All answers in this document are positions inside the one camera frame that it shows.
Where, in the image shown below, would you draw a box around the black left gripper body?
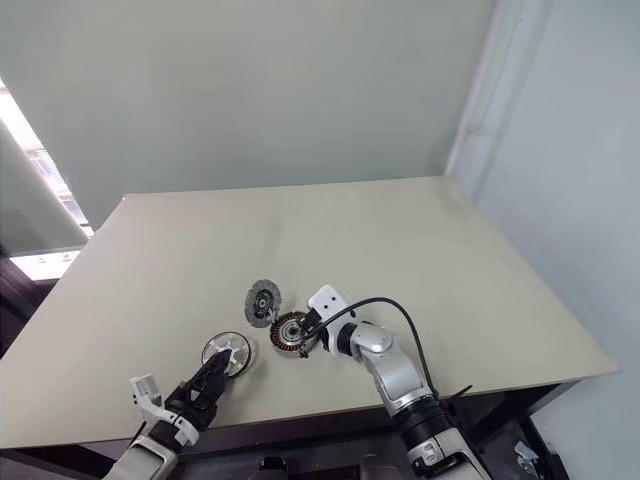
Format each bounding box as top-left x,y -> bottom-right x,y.
164,381 -> 219,431

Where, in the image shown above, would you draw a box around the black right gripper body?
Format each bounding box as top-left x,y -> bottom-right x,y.
303,308 -> 330,352

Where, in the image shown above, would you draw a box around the grey rounded block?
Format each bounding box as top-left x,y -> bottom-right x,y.
359,452 -> 399,480

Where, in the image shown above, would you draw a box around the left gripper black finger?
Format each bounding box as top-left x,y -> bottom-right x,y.
204,349 -> 238,402
185,352 -> 227,395

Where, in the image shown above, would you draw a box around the dark cabinet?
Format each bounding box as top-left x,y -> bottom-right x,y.
0,243 -> 57,359

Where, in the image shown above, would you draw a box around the white window sill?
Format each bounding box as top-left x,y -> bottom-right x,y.
8,246 -> 84,282

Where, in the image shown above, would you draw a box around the white corner wall post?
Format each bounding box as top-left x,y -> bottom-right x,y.
443,0 -> 552,207

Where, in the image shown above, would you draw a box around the white metal bracket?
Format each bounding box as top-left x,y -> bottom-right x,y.
513,440 -> 541,474

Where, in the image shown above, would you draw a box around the grey roller blind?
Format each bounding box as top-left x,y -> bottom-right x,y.
0,118 -> 87,254

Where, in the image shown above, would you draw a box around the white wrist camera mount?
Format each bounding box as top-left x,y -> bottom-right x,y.
306,284 -> 352,327
129,373 -> 199,448

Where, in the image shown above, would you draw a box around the silver motor housing copper windings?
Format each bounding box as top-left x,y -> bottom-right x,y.
269,310 -> 315,360

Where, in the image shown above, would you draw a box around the black table frame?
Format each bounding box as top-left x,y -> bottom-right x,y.
0,372 -> 622,480

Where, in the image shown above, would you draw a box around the silver spoked rotor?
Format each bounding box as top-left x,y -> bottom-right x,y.
201,329 -> 258,382

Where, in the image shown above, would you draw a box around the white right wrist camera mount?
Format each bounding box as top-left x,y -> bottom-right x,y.
306,284 -> 352,327

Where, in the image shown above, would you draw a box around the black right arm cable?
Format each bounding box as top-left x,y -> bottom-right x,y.
319,297 -> 441,401

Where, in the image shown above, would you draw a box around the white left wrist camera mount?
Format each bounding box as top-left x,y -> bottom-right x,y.
129,373 -> 199,448

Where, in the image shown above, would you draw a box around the black cable tie strap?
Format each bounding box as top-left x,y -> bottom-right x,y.
439,383 -> 474,403

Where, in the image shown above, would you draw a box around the silver round motor lid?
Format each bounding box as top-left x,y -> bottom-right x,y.
242,278 -> 284,329

